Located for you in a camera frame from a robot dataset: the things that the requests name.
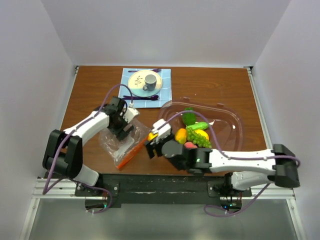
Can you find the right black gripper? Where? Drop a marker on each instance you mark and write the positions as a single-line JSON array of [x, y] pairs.
[[151, 145]]

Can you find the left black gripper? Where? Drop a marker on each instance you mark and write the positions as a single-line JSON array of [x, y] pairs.
[[120, 133]]

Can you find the fake red peach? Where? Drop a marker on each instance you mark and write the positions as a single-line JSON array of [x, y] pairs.
[[190, 145]]

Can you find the fake orange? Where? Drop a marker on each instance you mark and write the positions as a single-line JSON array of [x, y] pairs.
[[181, 136]]

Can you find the fake green grapes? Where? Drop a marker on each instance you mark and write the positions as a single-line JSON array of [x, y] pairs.
[[197, 139]]

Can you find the clear zip top bag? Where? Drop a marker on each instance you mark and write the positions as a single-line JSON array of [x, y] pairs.
[[122, 151]]

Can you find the fake yellow lemon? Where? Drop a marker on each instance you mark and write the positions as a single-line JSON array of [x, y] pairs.
[[202, 133]]

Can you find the fake yellow pepper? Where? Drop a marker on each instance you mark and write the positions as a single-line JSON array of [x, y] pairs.
[[151, 136]]

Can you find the fake green cucumber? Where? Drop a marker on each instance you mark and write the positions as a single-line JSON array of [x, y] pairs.
[[198, 126]]

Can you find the fake green broccoli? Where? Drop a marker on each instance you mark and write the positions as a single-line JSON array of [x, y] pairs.
[[188, 118]]

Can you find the clear pink plastic bowl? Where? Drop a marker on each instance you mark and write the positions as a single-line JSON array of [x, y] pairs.
[[226, 123]]

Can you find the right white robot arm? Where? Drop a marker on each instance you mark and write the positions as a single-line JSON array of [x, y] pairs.
[[248, 168]]

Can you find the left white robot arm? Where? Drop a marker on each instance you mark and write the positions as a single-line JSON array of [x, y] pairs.
[[64, 151]]

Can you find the purple plastic spoon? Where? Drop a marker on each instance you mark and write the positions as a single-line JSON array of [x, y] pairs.
[[151, 98]]

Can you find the cream plate with plant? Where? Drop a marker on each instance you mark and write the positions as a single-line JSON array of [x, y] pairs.
[[137, 81]]

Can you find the grey mug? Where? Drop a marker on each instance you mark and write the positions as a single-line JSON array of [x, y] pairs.
[[150, 82]]

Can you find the blue checked cloth napkin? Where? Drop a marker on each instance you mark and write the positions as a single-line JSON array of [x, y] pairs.
[[165, 94]]

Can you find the purple plastic fork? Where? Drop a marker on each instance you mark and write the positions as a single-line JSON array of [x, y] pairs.
[[155, 70]]

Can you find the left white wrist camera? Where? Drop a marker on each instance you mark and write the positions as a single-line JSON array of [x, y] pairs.
[[130, 113]]

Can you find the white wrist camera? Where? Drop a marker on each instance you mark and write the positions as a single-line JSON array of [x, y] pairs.
[[161, 129], [130, 113]]

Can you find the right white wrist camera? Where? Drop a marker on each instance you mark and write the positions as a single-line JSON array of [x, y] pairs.
[[161, 129]]

